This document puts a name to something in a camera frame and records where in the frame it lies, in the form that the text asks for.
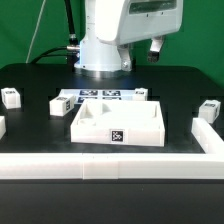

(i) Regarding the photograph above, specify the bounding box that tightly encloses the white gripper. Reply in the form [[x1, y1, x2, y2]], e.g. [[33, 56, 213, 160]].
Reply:
[[95, 0, 183, 71]]

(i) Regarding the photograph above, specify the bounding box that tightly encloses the white square tabletop part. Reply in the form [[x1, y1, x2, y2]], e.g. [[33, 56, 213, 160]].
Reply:
[[70, 99, 165, 147]]

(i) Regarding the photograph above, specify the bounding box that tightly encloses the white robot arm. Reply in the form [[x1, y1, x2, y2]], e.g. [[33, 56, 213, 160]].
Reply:
[[74, 0, 184, 78]]

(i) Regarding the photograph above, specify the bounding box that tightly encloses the paper sheet with markers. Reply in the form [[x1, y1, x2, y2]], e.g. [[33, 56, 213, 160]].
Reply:
[[59, 89, 134, 104]]

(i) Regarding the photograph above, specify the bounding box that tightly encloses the white obstacle fence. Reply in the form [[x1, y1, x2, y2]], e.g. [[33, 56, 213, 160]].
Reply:
[[0, 118, 224, 180]]

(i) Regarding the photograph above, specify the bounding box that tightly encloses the white block left edge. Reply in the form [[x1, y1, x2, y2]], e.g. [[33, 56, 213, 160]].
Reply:
[[0, 116, 6, 140]]

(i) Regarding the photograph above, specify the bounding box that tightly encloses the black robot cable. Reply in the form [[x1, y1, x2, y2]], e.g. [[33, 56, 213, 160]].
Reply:
[[30, 0, 81, 64]]

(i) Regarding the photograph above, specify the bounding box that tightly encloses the thin white cable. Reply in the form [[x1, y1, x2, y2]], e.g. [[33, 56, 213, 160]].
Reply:
[[25, 0, 48, 64]]

